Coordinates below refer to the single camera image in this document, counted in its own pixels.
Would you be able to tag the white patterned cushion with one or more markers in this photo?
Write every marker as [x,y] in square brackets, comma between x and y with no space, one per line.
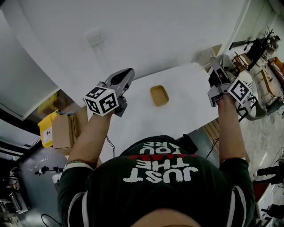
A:
[247,79]

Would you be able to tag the grey chair with black legs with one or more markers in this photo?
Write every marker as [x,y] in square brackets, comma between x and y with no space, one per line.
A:
[257,110]

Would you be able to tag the cluttered metal rack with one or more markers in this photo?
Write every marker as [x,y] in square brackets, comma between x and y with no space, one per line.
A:
[13,199]

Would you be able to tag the person's left forearm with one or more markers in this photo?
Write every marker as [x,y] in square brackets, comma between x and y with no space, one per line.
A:
[91,142]

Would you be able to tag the white grey machine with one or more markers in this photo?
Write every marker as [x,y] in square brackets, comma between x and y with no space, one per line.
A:
[56,177]

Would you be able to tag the wooden coffee table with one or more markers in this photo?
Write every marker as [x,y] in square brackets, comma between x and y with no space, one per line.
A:
[269,82]

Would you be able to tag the black box device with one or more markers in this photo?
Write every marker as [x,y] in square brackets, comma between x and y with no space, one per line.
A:
[188,144]

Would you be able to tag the large cardboard box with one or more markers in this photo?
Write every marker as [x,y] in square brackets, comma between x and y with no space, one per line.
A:
[82,117]

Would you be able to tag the person's dark printed t-shirt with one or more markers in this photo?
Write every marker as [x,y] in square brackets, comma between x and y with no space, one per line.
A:
[155,195]

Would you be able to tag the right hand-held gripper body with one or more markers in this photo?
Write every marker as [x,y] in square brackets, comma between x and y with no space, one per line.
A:
[239,89]

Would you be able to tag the flat cardboard sheet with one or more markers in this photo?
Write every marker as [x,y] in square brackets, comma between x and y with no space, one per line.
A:
[217,49]

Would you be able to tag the tan rectangular tray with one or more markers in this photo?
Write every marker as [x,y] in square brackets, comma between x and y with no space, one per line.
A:
[159,97]

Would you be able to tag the yellow plastic bin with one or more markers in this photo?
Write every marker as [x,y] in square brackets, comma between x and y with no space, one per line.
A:
[45,130]

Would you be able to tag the plain grey chair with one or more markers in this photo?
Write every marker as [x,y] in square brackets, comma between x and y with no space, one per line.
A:
[227,61]

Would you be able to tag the white storage box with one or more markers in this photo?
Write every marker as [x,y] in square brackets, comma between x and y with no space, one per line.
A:
[267,199]

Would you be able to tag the black standing board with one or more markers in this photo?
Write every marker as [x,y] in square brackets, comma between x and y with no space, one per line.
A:
[257,53]

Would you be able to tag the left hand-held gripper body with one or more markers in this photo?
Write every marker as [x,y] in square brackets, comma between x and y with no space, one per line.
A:
[102,102]

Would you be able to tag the black coat rack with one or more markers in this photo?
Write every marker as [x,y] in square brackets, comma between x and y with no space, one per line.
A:
[268,33]

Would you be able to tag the person's right forearm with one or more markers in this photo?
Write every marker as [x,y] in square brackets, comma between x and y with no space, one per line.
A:
[229,133]

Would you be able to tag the orange wooden cabinet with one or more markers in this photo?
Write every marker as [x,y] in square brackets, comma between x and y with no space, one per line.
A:
[278,68]

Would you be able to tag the person's face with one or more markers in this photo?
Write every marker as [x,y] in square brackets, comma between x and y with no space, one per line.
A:
[166,220]

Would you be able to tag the wooden slatted platform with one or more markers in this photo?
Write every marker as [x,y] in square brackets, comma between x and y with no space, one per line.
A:
[211,129]

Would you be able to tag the small wooden stool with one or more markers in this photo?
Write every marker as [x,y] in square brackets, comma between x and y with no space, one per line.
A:
[243,59]

